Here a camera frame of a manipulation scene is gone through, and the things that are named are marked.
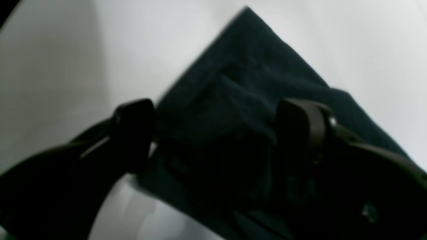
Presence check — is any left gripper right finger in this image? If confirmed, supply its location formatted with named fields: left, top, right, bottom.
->
left=276, top=99, right=427, bottom=240

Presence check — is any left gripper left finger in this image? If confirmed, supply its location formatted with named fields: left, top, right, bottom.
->
left=1, top=99, right=155, bottom=240

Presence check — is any black t-shirt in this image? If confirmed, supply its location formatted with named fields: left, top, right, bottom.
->
left=140, top=8, right=407, bottom=240

